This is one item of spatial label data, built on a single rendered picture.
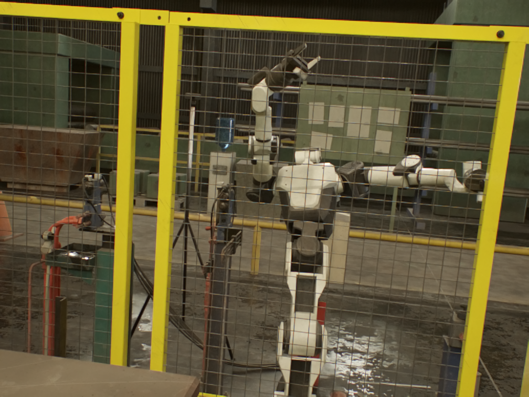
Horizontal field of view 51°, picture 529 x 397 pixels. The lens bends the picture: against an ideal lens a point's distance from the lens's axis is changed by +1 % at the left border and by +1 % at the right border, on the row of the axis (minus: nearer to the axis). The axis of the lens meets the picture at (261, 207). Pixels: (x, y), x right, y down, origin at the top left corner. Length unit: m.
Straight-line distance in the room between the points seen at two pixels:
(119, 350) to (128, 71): 1.04
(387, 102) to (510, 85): 5.96
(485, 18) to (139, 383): 10.33
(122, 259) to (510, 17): 9.25
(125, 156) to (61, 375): 1.70
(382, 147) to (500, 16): 3.71
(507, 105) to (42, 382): 1.75
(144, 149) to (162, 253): 9.54
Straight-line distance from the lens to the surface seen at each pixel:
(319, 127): 7.88
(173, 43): 2.03
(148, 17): 2.12
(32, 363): 0.43
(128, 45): 2.08
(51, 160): 9.85
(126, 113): 2.07
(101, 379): 0.40
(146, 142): 11.55
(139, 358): 3.60
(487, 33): 2.03
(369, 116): 7.87
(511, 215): 10.72
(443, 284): 5.86
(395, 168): 2.42
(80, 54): 12.70
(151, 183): 8.65
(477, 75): 10.47
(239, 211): 7.82
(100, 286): 2.96
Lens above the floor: 1.51
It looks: 9 degrees down
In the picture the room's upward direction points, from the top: 4 degrees clockwise
